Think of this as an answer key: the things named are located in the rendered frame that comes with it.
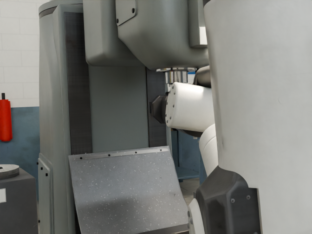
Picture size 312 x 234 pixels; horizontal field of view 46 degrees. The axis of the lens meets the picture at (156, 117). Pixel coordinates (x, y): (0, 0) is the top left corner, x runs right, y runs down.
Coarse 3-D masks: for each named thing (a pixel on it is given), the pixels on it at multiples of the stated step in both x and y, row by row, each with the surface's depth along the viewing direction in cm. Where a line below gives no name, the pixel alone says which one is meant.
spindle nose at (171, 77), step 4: (164, 72) 75; (168, 72) 74; (172, 72) 73; (176, 72) 73; (180, 72) 73; (184, 72) 74; (168, 76) 74; (172, 76) 73; (176, 76) 73; (180, 76) 73; (184, 76) 74; (168, 80) 74; (172, 80) 73; (176, 80) 73; (180, 80) 73; (184, 80) 74
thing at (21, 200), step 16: (0, 176) 61; (16, 176) 63; (32, 176) 63; (0, 192) 59; (16, 192) 60; (32, 192) 62; (0, 208) 59; (16, 208) 60; (32, 208) 62; (0, 224) 59; (16, 224) 60; (32, 224) 62
